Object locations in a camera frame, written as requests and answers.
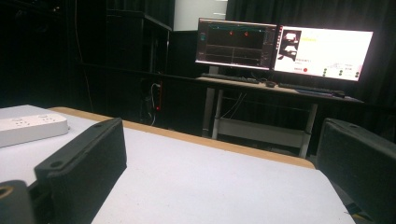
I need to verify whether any white mat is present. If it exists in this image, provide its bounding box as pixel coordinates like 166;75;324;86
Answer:
0;105;357;224

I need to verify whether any wooden desk with metal legs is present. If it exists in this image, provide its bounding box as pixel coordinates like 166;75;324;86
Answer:
195;76;365;159

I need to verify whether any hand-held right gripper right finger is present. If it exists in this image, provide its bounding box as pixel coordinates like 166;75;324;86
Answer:
316;118;396;224

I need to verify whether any dark cabinet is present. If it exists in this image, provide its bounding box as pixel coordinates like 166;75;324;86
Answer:
106;8;173;76

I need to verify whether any bright-screen computer monitor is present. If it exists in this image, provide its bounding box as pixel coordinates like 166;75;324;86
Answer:
273;24;375;82

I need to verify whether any wall power strip with red light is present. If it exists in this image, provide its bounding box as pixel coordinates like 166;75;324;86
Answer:
150;81;163;113

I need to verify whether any white power strip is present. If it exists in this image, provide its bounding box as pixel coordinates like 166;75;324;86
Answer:
0;113;70;148

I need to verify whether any dark-screen computer monitor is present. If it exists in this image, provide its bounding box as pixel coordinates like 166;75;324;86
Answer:
194;17;278;72

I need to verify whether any black keyboard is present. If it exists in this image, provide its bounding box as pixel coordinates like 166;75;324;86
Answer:
200;72;261;85
277;82;347;98

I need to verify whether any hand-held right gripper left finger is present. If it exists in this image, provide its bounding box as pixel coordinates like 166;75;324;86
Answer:
34;117;128;224

